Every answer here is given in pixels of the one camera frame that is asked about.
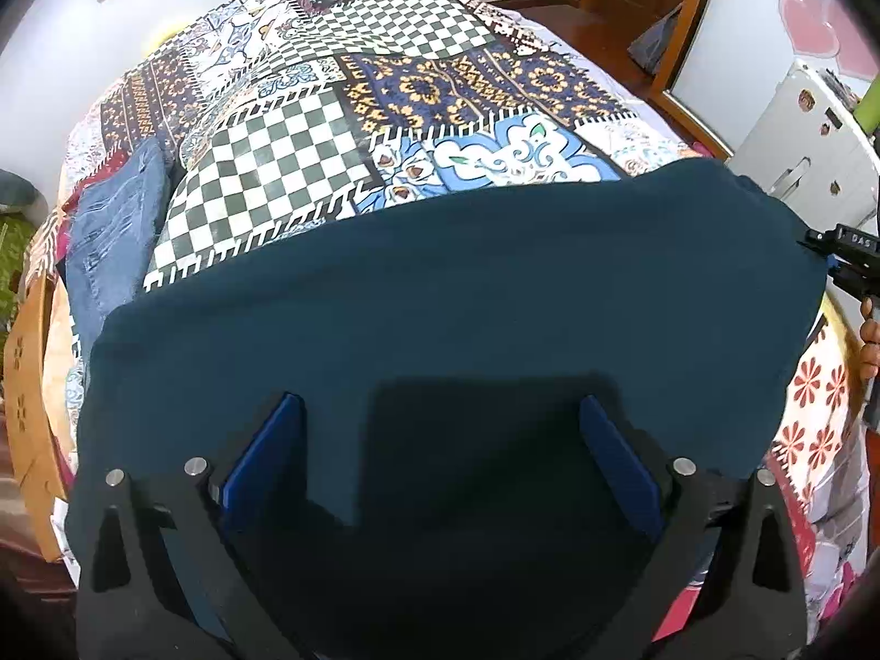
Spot dark teal fleece pants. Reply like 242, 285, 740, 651
67, 158, 828, 658

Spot person's right hand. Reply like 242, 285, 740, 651
859, 298, 880, 382

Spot brown cardboard box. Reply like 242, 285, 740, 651
3, 276, 73, 563

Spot folded blue jeans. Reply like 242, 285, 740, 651
64, 137, 170, 358

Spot green fabric bag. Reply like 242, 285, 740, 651
0, 213, 36, 334

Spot colourful patchwork bedspread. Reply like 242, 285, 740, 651
19, 0, 871, 641

